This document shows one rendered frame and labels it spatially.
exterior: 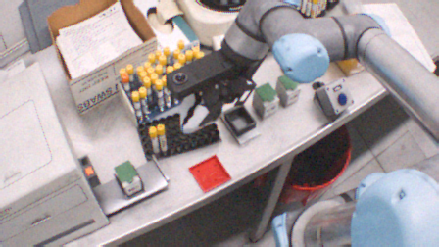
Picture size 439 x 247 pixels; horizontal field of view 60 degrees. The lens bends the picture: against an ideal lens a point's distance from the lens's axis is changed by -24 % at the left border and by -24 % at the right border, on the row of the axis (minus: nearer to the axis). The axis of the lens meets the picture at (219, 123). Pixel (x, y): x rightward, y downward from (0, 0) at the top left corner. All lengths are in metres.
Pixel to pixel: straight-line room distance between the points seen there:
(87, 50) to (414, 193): 0.99
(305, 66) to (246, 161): 0.45
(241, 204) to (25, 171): 1.34
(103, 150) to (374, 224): 0.81
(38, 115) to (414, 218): 0.67
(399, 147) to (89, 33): 1.61
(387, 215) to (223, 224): 1.59
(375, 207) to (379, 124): 1.92
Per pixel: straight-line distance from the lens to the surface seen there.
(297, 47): 0.65
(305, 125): 1.13
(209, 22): 1.16
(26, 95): 0.87
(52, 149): 0.78
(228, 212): 1.96
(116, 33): 1.23
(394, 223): 0.37
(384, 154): 2.23
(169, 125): 1.09
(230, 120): 1.08
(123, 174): 0.95
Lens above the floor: 1.83
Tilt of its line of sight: 59 degrees down
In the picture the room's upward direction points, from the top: 3 degrees clockwise
